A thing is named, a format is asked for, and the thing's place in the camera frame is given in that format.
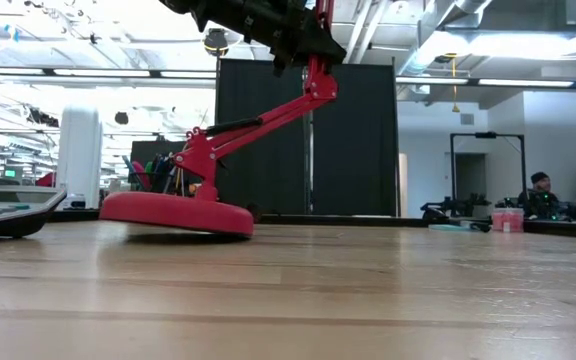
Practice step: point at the black screen panel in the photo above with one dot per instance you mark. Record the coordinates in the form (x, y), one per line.
(153, 149)

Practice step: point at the green pen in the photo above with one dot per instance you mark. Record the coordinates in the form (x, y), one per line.
(149, 167)

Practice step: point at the black robot equipment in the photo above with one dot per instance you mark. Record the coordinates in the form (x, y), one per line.
(453, 207)

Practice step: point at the black mesh pen cup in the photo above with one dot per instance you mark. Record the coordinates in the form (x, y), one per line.
(160, 185)

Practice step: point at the blue pen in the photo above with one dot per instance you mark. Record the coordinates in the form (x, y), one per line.
(129, 167)

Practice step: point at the black ceiling dome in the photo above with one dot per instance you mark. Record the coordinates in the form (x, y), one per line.
(216, 41)

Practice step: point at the pink plastic cup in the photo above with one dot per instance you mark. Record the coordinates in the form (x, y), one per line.
(507, 220)

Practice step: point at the red articulated desk lamp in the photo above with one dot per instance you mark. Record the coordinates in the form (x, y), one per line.
(178, 210)

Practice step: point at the silver desk calculator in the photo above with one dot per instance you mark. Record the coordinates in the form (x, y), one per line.
(8, 220)

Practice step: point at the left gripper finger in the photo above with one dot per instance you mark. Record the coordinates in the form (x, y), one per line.
(318, 47)

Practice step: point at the red pen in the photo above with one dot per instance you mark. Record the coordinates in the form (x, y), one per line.
(141, 175)

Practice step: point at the blue sticky notepad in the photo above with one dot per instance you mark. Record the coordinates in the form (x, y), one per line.
(450, 227)

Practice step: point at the white round column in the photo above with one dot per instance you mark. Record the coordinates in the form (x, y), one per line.
(80, 155)

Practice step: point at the black partition panel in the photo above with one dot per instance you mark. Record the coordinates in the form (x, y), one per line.
(268, 175)

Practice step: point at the yellow hanging pendant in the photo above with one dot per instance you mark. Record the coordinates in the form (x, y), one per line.
(455, 106)

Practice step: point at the black metal stand frame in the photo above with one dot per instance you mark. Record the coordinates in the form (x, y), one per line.
(488, 135)

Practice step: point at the black pen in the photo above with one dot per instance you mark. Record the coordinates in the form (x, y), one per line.
(480, 227)

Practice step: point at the person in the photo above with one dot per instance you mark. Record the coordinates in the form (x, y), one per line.
(540, 195)

